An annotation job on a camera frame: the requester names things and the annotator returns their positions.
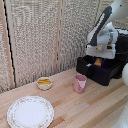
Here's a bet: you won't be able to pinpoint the yellow food pieces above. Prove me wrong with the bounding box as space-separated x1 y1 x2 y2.
37 78 52 86

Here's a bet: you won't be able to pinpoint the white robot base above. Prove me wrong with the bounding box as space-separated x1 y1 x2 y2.
111 102 128 128

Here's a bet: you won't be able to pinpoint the beige woven folding screen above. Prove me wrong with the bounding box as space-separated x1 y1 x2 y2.
0 0 128 94

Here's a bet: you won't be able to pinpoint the small white bowl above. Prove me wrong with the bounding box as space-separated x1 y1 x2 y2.
36 76 53 91

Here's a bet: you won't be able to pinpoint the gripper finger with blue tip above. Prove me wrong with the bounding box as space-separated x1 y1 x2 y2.
91 55 96 64
101 57 107 67

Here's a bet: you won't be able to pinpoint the white floral rim plate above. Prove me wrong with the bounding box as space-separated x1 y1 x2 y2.
6 95 55 128

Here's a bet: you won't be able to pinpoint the pink cup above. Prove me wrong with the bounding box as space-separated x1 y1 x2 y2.
73 74 88 94

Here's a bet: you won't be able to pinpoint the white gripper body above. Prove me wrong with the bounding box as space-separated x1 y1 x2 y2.
85 43 117 61

